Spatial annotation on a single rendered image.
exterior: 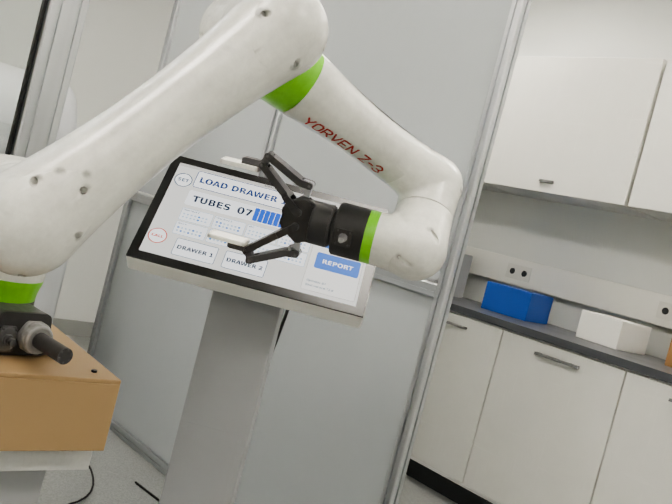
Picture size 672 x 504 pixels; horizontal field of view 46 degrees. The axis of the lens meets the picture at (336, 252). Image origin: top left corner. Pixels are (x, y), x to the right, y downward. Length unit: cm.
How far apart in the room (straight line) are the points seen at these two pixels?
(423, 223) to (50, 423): 64
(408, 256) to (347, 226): 11
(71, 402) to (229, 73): 47
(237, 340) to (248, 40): 93
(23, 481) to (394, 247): 65
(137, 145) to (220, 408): 97
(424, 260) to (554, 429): 233
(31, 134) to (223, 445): 79
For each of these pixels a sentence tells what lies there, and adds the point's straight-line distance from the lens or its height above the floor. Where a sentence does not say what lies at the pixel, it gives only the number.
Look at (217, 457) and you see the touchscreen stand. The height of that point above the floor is 56.
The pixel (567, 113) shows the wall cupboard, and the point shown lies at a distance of 420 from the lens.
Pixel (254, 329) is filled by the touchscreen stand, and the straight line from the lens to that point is 179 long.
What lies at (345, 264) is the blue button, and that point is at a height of 106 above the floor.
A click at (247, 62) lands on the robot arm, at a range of 101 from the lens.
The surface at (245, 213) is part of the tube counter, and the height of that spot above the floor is 111.
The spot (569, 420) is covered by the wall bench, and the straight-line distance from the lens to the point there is 352.
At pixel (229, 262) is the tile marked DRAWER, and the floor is 100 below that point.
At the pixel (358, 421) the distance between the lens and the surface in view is 249.
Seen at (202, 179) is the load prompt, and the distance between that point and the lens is 186.
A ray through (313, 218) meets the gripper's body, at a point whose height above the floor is 114.
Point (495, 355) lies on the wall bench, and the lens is 374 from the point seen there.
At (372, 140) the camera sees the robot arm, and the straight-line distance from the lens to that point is 129.
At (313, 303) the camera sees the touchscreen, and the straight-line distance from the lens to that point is 167.
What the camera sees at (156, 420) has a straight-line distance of 343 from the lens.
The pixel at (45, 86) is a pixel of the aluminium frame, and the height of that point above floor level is 126.
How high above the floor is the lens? 114
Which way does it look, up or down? 2 degrees down
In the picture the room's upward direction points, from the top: 15 degrees clockwise
